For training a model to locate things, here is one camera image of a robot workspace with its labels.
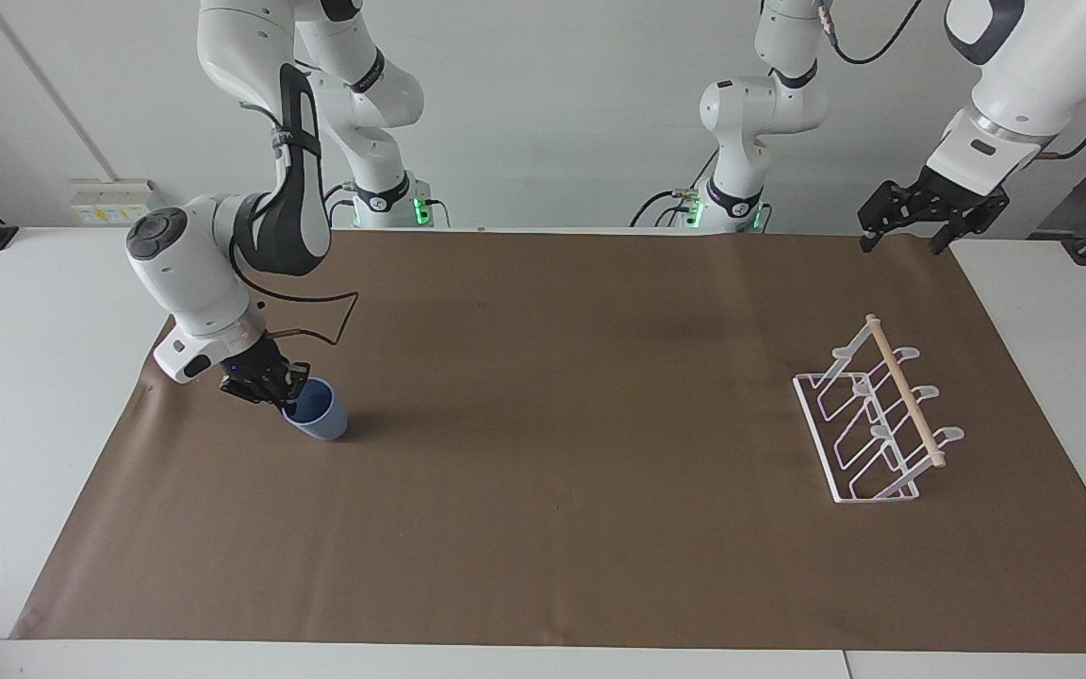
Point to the white wall socket box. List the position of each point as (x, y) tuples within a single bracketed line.
[(111, 203)]

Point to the blue cup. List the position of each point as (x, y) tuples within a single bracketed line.
[(321, 415)]

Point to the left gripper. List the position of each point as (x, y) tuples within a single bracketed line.
[(962, 200)]

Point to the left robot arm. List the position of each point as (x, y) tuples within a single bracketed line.
[(1024, 85)]

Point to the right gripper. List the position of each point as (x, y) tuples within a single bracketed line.
[(249, 363)]

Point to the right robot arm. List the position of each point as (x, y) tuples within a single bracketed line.
[(189, 273)]

